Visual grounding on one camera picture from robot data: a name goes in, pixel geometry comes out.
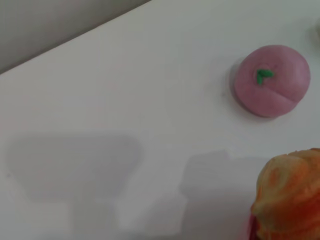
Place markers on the pink plastic bowl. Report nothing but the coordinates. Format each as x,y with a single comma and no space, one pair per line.
251,230

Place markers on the orange striped long bread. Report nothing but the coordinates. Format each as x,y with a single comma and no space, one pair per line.
290,195

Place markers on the pink peach toy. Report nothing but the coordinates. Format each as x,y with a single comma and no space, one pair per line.
272,82

